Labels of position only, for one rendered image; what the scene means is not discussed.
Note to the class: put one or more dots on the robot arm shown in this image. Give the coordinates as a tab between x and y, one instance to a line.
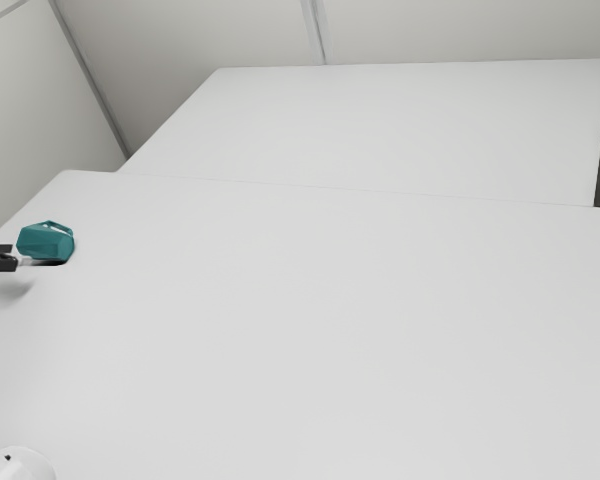
15	465

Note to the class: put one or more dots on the teal faceted mug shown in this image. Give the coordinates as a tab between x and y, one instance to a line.
47	245

